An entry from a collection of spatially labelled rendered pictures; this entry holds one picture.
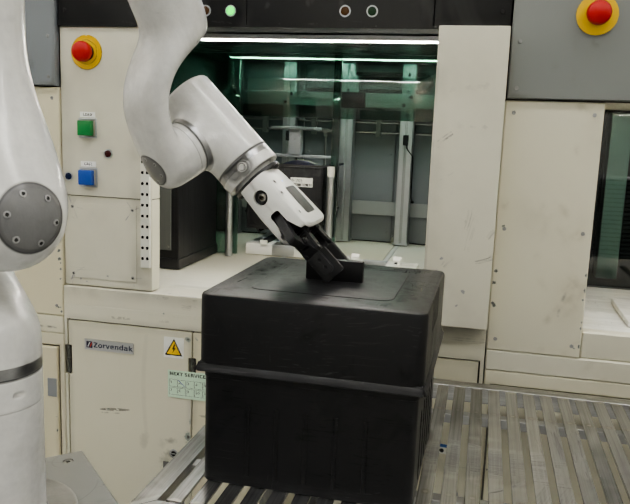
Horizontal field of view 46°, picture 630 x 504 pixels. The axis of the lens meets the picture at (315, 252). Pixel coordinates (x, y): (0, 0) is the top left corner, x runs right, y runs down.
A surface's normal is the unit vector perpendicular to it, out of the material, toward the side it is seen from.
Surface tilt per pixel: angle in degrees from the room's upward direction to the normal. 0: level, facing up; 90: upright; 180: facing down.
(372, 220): 90
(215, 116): 64
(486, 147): 90
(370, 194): 90
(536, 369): 90
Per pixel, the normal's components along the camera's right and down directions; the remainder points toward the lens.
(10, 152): 0.61, -0.33
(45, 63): -0.22, 0.16
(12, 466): 0.76, 0.14
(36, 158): 0.76, -0.36
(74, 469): 0.04, -0.99
